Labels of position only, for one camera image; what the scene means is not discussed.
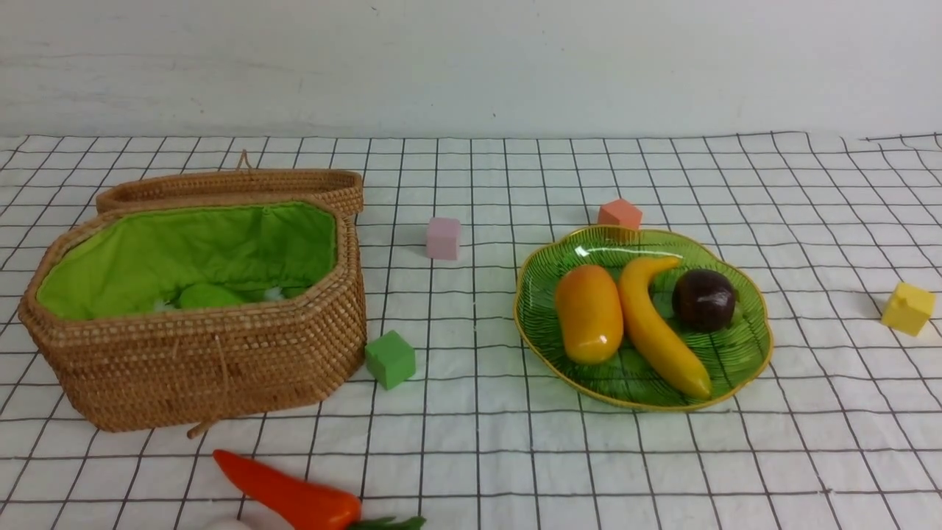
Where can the woven rattan basket green lining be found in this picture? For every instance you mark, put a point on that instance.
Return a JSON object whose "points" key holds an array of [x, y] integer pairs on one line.
{"points": [[102, 310]]}

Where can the yellow foam cube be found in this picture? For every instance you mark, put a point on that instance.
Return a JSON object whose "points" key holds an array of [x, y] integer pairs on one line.
{"points": [[908, 309]]}

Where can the orange foam cube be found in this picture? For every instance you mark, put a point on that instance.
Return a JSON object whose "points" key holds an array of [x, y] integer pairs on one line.
{"points": [[620, 212]]}

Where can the green chayote gourd toy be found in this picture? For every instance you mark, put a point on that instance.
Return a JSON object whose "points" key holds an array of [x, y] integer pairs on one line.
{"points": [[206, 295]]}

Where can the red chili pepper toy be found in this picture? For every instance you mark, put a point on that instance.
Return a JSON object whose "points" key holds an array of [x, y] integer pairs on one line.
{"points": [[303, 505]]}

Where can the yellow banana toy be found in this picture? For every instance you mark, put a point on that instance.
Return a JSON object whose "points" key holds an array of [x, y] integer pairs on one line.
{"points": [[651, 334]]}

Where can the white black grid tablecloth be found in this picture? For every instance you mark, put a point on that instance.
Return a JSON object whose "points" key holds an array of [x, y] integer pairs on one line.
{"points": [[841, 432]]}

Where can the purple mangosteen toy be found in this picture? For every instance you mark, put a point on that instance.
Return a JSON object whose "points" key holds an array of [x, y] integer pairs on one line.
{"points": [[704, 301]]}

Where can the pink foam cube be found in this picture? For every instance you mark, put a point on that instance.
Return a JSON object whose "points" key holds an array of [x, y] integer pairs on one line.
{"points": [[443, 239]]}

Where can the green foam cube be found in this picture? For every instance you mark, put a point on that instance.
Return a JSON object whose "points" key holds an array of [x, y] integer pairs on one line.
{"points": [[390, 359]]}

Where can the white radish toy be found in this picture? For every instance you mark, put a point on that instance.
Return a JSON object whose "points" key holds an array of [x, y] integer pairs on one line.
{"points": [[226, 523]]}

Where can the orange mango toy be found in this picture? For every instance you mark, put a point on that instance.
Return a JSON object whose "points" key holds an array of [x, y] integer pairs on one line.
{"points": [[588, 306]]}

